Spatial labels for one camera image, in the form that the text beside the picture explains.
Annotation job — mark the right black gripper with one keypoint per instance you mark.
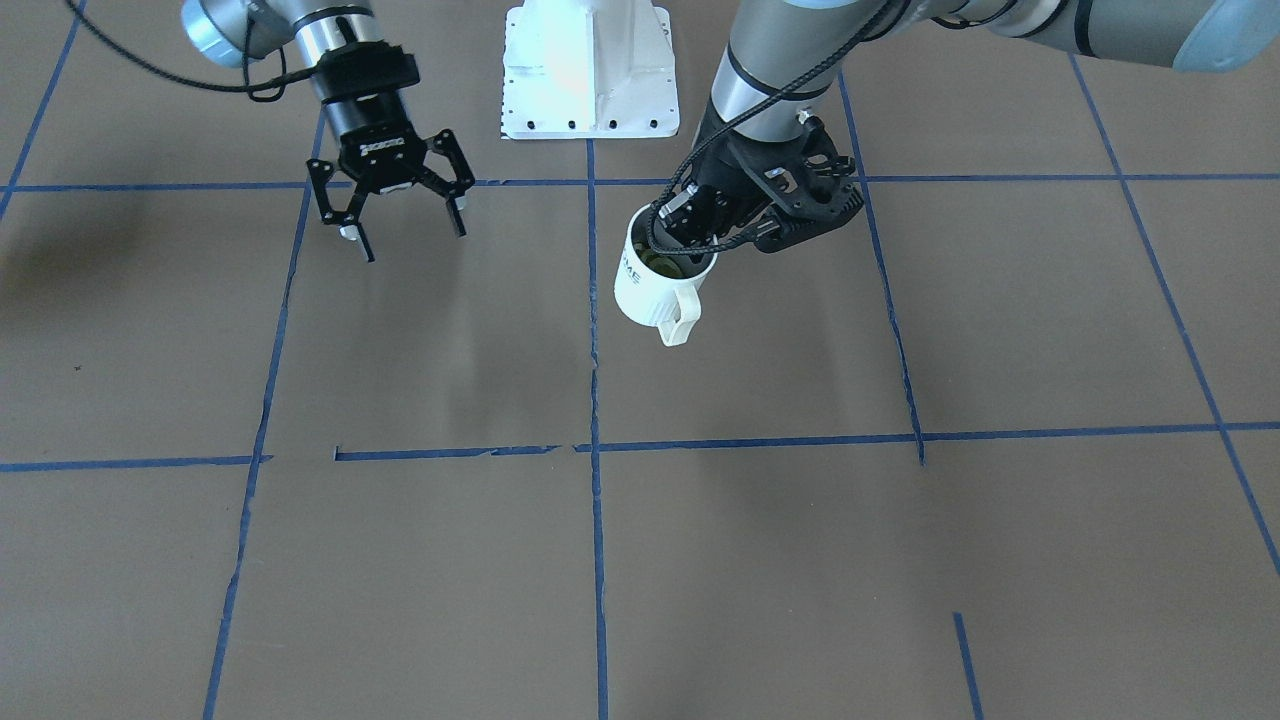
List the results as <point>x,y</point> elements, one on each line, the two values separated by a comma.
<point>366,118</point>

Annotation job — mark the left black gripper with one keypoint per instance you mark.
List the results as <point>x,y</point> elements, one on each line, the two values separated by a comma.
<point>728,185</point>

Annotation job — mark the white ribbed plastic mug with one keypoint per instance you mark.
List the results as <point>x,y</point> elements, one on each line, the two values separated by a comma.
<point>671,307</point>

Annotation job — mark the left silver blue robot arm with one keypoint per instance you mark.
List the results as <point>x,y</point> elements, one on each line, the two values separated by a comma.
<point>812,100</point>

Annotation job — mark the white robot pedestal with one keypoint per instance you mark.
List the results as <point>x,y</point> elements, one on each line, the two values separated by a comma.
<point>588,69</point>

